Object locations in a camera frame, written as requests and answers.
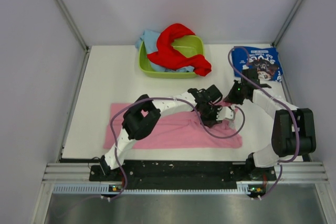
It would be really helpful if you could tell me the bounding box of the pink t shirt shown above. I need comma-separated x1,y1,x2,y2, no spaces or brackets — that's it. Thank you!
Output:
103,103,243,150

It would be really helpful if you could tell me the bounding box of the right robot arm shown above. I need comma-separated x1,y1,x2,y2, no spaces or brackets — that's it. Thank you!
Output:
224,69,317,180

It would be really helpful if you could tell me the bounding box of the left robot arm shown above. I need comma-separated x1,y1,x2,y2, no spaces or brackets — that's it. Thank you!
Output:
99,85,223,180

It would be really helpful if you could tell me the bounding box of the white garment size label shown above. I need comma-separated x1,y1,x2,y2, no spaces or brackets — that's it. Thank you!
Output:
228,121,236,129

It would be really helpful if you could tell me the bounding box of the folded blue printed t shirt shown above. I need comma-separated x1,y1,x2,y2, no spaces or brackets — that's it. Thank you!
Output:
231,46,283,82

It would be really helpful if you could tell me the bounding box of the green plastic basin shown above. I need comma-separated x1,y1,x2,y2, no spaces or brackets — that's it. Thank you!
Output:
136,35,205,79

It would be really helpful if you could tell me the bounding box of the red t shirt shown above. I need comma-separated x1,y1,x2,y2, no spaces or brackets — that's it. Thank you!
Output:
147,23,212,77

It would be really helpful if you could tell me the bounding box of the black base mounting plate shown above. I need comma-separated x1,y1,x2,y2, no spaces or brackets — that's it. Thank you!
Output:
89,161,276,190

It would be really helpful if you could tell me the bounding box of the light blue t shirt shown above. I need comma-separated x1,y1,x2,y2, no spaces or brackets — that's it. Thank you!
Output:
135,29,194,73

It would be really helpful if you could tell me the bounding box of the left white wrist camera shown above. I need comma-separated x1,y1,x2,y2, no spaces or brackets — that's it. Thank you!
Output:
216,106,236,123

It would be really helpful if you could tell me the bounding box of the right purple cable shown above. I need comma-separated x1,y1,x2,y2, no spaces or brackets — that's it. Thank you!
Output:
227,46,301,200

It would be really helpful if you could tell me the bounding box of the grey slotted cable duct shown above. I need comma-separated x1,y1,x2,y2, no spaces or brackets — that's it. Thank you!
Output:
52,184,251,195

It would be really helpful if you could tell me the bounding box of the right aluminium corner post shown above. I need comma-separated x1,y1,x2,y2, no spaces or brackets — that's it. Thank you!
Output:
271,0,305,47

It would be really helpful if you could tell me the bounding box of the aluminium corner post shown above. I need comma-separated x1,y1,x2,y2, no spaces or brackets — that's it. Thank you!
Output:
39,0,90,51
271,0,305,47

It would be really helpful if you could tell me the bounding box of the aluminium frame rail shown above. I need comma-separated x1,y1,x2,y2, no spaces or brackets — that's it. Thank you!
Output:
43,162,329,184

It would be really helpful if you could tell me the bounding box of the left aluminium corner post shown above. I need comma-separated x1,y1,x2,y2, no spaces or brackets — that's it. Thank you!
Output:
39,0,90,51

